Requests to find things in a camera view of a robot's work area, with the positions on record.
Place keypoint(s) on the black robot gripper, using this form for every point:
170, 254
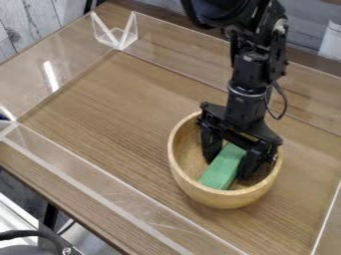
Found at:
238, 122

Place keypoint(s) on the green rectangular block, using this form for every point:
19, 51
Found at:
221, 172

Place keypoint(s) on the brown wooden bowl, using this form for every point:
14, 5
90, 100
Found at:
213, 192

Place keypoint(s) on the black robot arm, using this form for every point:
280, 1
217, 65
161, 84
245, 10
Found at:
256, 25

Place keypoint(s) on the clear acrylic tray walls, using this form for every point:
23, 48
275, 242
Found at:
102, 139

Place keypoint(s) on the white cylindrical container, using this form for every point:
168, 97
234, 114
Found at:
331, 44

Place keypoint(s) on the black metal table leg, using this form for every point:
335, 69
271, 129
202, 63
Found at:
51, 216

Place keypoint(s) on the black bracket with screw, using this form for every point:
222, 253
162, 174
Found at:
49, 244

